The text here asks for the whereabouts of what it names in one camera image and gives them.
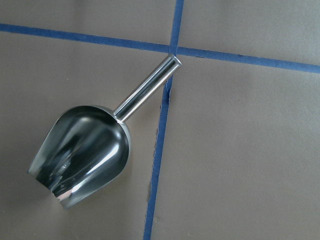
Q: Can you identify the stainless steel ice scoop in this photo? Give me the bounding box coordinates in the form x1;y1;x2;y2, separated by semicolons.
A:
28;54;182;209

